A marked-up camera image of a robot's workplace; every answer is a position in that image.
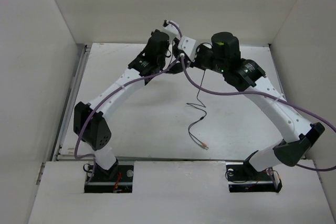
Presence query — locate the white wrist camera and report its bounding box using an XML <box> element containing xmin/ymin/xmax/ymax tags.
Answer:
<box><xmin>163</xmin><ymin>20</ymin><xmax>182</xmax><ymax>43</ymax></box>
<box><xmin>177</xmin><ymin>36</ymin><xmax>199</xmax><ymax>62</ymax></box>

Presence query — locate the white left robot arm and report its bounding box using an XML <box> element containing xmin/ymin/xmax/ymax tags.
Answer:
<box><xmin>73</xmin><ymin>30</ymin><xmax>170</xmax><ymax>180</ymax></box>

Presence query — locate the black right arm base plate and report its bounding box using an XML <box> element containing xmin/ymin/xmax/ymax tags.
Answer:
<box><xmin>225</xmin><ymin>163</ymin><xmax>282</xmax><ymax>194</ymax></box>

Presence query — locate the thin black headset cable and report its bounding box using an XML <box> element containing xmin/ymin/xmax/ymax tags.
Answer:
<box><xmin>185</xmin><ymin>69</ymin><xmax>209</xmax><ymax>151</ymax></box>

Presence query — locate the black headset with microphone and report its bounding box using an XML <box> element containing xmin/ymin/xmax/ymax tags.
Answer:
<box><xmin>166</xmin><ymin>61</ymin><xmax>183</xmax><ymax>74</ymax></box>

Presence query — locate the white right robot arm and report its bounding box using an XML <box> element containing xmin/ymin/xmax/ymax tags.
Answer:
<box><xmin>192</xmin><ymin>32</ymin><xmax>325</xmax><ymax>179</ymax></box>

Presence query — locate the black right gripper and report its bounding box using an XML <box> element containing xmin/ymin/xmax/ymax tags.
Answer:
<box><xmin>186</xmin><ymin>43</ymin><xmax>227</xmax><ymax>74</ymax></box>

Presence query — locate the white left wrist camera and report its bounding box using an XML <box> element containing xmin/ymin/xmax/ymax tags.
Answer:
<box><xmin>163</xmin><ymin>20</ymin><xmax>182</xmax><ymax>43</ymax></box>

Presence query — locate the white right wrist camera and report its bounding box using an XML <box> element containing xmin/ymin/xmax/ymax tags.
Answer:
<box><xmin>177</xmin><ymin>36</ymin><xmax>199</xmax><ymax>62</ymax></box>

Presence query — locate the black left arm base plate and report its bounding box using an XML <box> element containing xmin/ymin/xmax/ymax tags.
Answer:
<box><xmin>83</xmin><ymin>164</ymin><xmax>134</xmax><ymax>194</ymax></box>

